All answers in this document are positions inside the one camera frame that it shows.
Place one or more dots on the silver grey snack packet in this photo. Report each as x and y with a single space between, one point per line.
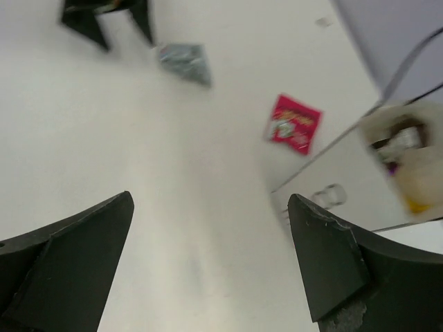
187 61

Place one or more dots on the yellow M&M's packet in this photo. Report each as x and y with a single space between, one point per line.
416 208

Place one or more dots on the white paper coffee bag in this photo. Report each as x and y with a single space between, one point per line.
347 179

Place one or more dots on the brown chocolate bar wrapper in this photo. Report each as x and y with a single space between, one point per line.
405 133

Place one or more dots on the red snack packet far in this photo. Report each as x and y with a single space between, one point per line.
293 123

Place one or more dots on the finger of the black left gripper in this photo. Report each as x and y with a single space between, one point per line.
81 17
140 12

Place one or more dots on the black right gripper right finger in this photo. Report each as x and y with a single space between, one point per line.
357 280

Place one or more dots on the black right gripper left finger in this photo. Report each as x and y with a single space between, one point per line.
57 278

